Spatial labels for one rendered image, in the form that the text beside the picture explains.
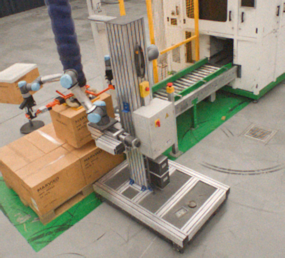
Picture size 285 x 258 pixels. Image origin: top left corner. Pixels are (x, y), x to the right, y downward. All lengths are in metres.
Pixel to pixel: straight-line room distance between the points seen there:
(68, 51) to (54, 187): 1.45
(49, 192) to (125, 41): 1.84
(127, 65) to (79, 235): 1.86
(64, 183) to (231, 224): 1.81
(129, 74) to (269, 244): 2.04
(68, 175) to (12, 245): 0.89
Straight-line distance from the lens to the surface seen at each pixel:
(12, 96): 5.19
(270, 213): 3.77
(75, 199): 4.06
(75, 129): 3.58
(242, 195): 3.91
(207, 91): 4.93
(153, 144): 3.07
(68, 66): 3.50
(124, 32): 2.78
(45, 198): 3.75
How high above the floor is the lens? 2.72
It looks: 30 degrees down
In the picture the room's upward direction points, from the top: 8 degrees counter-clockwise
